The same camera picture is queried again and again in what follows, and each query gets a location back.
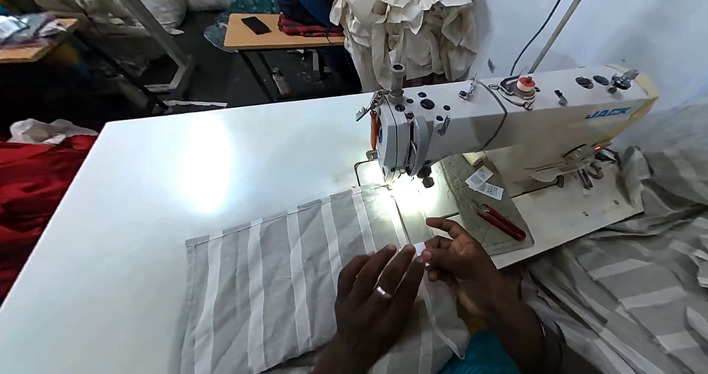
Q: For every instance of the person's right hand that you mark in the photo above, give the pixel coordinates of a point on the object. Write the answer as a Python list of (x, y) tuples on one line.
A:
[(475, 274)]

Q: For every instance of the person's left hand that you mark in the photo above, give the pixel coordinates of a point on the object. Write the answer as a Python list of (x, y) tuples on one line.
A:
[(368, 313)]

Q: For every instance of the person's left little finger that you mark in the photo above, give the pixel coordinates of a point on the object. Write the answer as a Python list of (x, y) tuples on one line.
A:
[(350, 274)]

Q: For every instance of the person's left ring finger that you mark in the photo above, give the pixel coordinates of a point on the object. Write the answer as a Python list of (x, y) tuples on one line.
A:
[(374, 270)]

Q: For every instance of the person's right fingers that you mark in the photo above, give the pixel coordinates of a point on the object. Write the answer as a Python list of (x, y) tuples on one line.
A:
[(451, 258)]

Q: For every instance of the person's left index finger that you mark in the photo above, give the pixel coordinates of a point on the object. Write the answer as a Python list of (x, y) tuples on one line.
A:
[(412, 285)]

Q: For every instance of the person's left middle finger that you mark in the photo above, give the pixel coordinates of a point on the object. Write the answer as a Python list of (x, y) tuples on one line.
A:
[(394, 274)]

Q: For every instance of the small white tag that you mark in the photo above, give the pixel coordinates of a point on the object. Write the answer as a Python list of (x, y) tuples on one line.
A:
[(420, 248)]

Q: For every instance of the grey white striped fabric piece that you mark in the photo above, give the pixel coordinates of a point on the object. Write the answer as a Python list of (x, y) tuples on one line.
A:
[(276, 285)]

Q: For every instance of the person's left forearm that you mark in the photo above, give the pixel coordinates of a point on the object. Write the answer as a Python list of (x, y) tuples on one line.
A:
[(348, 357)]

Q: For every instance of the red thread snips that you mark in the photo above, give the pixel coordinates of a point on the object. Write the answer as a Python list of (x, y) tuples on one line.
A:
[(503, 222)]

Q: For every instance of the grey green board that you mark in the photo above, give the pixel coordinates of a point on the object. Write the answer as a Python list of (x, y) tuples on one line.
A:
[(470, 197)]

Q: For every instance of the white printed label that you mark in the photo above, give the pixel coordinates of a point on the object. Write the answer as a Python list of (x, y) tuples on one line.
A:
[(479, 177), (491, 191)]

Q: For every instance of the person's body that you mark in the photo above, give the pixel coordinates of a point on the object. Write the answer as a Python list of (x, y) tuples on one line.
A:
[(480, 357)]

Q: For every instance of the small cream block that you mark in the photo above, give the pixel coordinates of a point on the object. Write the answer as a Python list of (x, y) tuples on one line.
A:
[(474, 159)]

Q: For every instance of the white sewing machine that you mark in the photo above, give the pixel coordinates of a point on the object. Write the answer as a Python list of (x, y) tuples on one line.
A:
[(470, 125)]

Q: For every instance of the orange strip on machine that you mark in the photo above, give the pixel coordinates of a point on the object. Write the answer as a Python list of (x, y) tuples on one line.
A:
[(374, 130)]

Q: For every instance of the large striped fabric heap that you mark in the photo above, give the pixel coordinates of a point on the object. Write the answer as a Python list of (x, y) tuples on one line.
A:
[(636, 285)]

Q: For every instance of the clear plastic bottle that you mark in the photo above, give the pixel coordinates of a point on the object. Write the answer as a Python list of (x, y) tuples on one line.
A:
[(280, 81)]

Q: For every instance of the white sewing table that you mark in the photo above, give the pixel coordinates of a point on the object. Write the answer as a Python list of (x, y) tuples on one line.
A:
[(127, 224)]

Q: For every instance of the pile of cream cloth pieces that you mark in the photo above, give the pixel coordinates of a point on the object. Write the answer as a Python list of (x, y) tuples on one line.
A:
[(412, 25)]

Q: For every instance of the small wooden table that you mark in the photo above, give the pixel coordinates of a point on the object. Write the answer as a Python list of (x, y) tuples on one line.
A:
[(293, 40)]

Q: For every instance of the red checked folded cloth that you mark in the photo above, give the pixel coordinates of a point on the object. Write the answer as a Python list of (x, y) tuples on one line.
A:
[(307, 28)]

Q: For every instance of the metal thread stand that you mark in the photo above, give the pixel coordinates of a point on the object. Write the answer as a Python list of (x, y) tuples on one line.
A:
[(561, 25)]

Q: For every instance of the black mobile phone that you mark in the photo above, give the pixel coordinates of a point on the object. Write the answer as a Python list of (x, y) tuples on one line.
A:
[(255, 25)]

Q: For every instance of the green patterned fabric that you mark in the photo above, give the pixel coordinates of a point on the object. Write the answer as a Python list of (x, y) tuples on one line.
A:
[(249, 2)]

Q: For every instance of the red fabric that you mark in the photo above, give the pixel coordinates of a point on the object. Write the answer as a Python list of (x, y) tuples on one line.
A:
[(33, 186)]

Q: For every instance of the pile of white sacks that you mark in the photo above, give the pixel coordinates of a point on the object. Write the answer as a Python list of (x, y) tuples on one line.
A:
[(160, 3)]

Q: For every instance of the white crumpled fabric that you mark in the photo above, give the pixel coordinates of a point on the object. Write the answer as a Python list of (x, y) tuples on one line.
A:
[(47, 131)]

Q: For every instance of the wooden table with cloths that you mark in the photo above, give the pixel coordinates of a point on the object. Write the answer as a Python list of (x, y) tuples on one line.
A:
[(36, 39)]

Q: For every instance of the grey metal frame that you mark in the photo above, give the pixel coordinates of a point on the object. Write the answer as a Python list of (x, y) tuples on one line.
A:
[(146, 17)]

